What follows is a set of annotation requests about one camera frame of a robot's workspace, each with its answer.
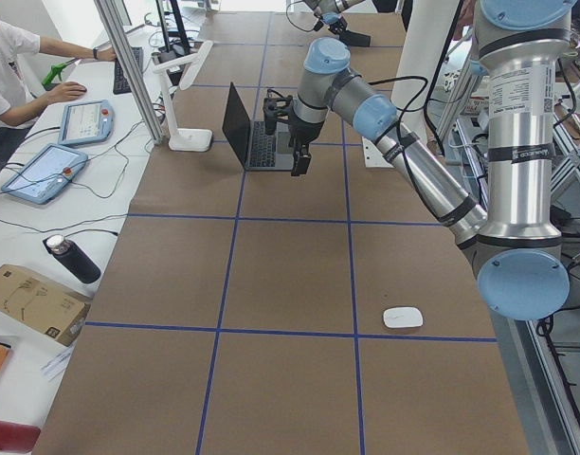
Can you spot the near blue teach pendant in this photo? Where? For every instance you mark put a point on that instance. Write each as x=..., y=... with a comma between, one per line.
x=46, y=175

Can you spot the blue teach pendant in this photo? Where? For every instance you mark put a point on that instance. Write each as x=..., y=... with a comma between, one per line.
x=86, y=123
x=46, y=175

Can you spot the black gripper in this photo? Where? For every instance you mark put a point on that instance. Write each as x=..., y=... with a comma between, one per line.
x=331, y=19
x=302, y=133

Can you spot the seated person white shirt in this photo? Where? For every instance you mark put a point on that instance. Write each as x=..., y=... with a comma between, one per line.
x=18, y=109

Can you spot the aluminium frame post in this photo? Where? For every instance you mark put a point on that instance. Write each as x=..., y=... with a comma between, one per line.
x=111, y=21

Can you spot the black water bottle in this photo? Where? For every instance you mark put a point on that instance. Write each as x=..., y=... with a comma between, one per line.
x=73, y=258

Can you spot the white computer mouse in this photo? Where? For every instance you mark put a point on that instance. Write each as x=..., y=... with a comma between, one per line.
x=403, y=317

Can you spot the far blue teach pendant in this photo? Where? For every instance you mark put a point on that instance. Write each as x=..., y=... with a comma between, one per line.
x=86, y=123

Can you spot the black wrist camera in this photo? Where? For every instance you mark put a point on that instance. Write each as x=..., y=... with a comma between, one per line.
x=276, y=109

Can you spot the grey laptop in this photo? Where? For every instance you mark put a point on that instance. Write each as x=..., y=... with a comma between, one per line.
x=253, y=147

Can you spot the black mouse pad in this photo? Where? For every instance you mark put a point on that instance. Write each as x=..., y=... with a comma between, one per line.
x=356, y=39

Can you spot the brown cardboard box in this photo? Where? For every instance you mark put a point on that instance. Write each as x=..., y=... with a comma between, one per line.
x=46, y=306

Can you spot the white camera mast pedestal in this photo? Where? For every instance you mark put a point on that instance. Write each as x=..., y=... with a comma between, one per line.
x=430, y=27

